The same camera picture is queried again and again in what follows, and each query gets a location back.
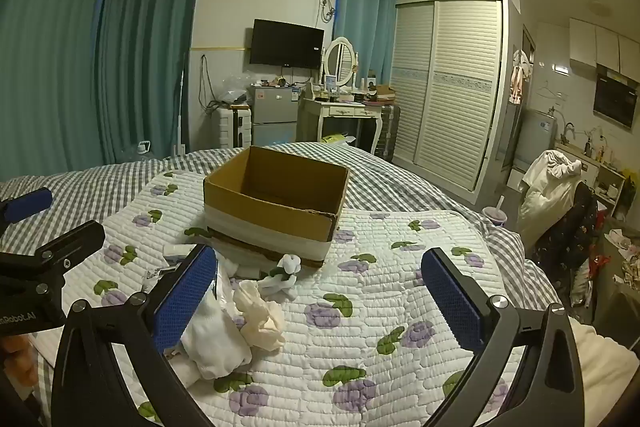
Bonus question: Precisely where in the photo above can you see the white kitchen wall cabinets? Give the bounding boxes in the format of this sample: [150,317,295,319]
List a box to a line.
[569,18,640,84]

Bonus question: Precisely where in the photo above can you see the white fluffy blanket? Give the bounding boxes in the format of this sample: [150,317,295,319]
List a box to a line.
[570,321,640,427]

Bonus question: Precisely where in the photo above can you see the silver mini fridge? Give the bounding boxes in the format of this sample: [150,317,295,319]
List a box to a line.
[247,86,301,147]

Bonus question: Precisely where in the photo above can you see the purple cup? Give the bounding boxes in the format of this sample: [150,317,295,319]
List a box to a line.
[482,194,509,228]

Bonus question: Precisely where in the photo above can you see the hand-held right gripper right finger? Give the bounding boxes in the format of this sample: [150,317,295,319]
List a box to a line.
[421,248,586,427]

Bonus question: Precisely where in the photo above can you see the wire clothes hanger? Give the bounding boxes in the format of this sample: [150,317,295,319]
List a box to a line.
[537,81,571,103]

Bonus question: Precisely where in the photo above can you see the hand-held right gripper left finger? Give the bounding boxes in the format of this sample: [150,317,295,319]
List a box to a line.
[52,245,219,427]

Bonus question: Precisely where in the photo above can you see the black wall cables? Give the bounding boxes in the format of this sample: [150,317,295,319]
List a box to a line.
[199,54,221,113]

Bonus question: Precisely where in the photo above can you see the person's left hand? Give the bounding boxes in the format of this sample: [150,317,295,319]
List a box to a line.
[0,334,39,389]

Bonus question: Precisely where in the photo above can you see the white oval vanity mirror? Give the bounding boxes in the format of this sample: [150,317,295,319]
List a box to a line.
[322,37,361,90]

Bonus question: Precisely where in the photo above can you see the hanging pink white clothes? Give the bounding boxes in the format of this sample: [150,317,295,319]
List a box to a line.
[509,49,534,106]

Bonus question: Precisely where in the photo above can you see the grey washing machine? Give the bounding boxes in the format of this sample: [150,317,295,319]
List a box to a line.
[515,109,559,170]

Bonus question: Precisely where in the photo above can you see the quilted floral mat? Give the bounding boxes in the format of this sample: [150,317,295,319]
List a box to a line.
[30,169,562,427]

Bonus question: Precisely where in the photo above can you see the grey checkered bed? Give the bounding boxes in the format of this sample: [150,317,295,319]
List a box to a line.
[0,142,562,308]

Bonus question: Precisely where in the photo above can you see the black range hood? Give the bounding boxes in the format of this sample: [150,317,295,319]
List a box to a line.
[593,64,640,130]

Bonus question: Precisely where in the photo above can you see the white pole stand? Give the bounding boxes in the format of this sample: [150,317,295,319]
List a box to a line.
[172,52,189,156]

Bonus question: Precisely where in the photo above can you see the cream cloth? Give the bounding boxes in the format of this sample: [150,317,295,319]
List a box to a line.
[232,279,286,353]

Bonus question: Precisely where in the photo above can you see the kitchen counter shelf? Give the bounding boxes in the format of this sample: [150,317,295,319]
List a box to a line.
[555,142,632,219]

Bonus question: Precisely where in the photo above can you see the light blue window curtain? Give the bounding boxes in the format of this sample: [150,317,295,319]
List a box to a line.
[332,0,401,86]

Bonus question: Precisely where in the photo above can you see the white dressing table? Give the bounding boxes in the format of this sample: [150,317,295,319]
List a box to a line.
[297,97,389,154]

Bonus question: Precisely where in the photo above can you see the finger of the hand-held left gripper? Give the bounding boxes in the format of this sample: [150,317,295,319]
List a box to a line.
[0,220,106,303]
[0,188,54,225]

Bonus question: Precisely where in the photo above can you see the white louvered wardrobe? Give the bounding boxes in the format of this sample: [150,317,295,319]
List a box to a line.
[387,0,517,204]

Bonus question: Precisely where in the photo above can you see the brown cardboard box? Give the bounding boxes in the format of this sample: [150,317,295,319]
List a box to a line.
[202,146,350,269]

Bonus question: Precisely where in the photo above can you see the large teal curtain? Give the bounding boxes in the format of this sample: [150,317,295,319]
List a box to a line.
[0,0,211,186]

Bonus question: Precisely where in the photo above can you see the white suitcase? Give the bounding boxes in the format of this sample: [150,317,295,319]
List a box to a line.
[218,104,252,150]

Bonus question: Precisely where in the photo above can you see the black wall television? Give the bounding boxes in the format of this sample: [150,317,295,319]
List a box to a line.
[250,19,325,70]

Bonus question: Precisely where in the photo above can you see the clear plastic bag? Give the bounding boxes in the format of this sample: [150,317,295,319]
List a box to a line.
[220,74,251,106]

